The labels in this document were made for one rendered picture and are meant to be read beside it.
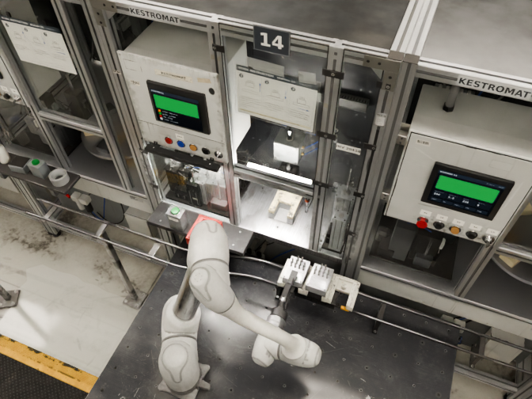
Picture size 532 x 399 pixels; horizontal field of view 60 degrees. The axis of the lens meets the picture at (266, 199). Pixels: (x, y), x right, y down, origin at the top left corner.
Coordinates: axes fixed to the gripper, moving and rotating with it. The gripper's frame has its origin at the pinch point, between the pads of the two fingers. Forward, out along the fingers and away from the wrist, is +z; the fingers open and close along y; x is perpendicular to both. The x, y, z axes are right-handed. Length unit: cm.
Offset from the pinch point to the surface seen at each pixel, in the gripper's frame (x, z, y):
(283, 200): 19.1, 37.6, 6.1
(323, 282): -13.7, 2.9, 2.2
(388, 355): -51, -10, -22
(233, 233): 36.6, 14.0, 0.3
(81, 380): 109, -65, -86
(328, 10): 5, 45, 109
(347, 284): -24.2, 9.2, -4.3
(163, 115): 63, 18, 68
